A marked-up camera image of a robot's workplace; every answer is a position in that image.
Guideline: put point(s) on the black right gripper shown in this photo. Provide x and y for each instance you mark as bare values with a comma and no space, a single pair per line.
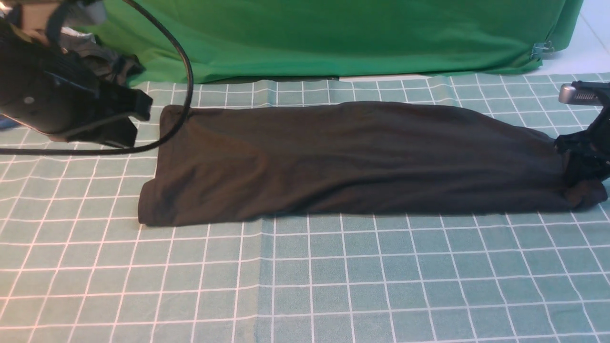
586,154

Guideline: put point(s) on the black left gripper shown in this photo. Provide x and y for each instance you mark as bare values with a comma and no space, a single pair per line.
56,92

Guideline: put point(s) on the dark gray long-sleeve top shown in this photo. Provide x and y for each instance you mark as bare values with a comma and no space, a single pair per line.
386,158

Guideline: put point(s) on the blue garment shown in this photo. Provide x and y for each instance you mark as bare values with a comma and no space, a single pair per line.
7,124

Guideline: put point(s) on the crumpled dark gray shirt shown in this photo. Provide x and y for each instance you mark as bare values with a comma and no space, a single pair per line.
103,61

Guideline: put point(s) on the metal binder clip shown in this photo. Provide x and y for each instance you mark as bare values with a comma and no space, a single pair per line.
542,50

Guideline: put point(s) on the green grid tablecloth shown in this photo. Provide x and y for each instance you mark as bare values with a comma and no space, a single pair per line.
76,267

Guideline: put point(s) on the green backdrop cloth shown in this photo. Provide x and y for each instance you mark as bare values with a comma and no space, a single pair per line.
229,39

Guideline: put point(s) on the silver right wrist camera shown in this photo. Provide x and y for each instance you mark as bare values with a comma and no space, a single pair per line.
585,93

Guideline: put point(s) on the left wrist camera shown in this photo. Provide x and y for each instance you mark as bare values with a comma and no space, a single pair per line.
43,20

